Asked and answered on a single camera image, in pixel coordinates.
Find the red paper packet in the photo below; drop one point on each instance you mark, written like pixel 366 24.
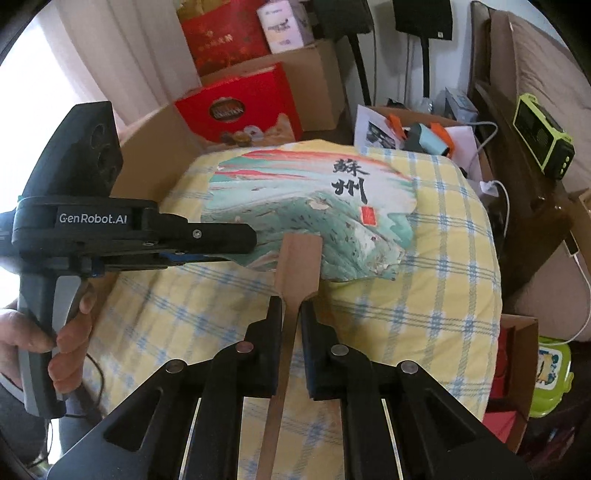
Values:
pixel 503 383

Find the white curtain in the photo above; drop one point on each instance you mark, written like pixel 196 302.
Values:
pixel 115 55

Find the white pink carton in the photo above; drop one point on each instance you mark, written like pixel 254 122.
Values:
pixel 286 27

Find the cardboard box with papers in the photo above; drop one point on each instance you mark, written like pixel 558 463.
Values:
pixel 461 138

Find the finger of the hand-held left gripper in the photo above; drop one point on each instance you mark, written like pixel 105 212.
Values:
pixel 212 239
pixel 138 264

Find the black speaker stand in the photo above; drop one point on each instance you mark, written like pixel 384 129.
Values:
pixel 360 69
pixel 425 69

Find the red cookie box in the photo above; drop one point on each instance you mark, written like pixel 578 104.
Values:
pixel 258 97

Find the red gift bag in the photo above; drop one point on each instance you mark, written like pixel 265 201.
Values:
pixel 221 41

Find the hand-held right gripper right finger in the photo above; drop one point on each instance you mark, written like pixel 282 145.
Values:
pixel 316 355

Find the grey small box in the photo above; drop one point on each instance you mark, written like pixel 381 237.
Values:
pixel 461 104

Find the beige sofa cushion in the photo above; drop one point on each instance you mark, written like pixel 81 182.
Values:
pixel 545 55

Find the small open cardboard box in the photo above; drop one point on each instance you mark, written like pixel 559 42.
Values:
pixel 521 350

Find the closed brown cardboard box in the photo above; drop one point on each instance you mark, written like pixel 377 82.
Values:
pixel 318 83

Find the teal plastic device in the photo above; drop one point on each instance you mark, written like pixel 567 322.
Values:
pixel 427 138

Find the person's left hand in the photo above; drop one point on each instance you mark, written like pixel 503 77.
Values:
pixel 74 341

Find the green portable radio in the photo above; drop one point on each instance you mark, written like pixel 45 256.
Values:
pixel 540 134

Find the wooden sofa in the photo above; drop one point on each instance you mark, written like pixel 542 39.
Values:
pixel 531 207

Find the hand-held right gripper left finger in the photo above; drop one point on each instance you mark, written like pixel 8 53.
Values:
pixel 270 346

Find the large cardboard box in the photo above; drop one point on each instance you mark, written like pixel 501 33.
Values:
pixel 152 138

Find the green white plastic container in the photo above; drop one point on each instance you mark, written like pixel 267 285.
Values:
pixel 551 374

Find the printed paper sheet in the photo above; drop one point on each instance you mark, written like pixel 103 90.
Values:
pixel 376 127

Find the yellow plaid blanket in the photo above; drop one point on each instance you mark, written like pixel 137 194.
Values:
pixel 415 300

